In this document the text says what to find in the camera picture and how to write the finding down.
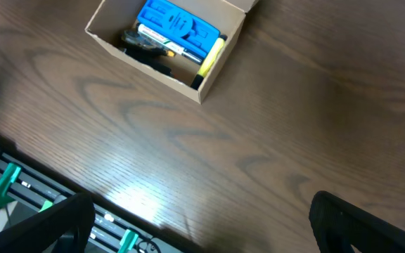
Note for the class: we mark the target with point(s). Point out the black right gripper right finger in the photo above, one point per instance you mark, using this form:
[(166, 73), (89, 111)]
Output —
[(339, 226)]

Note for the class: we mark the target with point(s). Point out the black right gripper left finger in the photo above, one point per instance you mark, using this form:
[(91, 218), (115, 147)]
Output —
[(66, 225)]

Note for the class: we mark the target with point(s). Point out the small black round object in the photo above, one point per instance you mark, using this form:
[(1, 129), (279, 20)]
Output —
[(133, 41)]

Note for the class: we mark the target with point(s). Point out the black whiteboard marker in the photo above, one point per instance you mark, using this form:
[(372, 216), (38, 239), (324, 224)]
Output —
[(167, 44)]

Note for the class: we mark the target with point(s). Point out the brown cardboard box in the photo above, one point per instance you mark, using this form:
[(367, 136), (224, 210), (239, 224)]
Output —
[(114, 16)]

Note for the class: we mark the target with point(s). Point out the yellow highlighter pen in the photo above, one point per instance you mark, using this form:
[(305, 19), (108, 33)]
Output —
[(209, 61)]

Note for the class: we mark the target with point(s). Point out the blue whiteboard eraser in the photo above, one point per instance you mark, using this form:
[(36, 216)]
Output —
[(179, 25)]

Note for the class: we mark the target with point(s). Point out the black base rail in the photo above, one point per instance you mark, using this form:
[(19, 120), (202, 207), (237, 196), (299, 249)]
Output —
[(112, 232)]

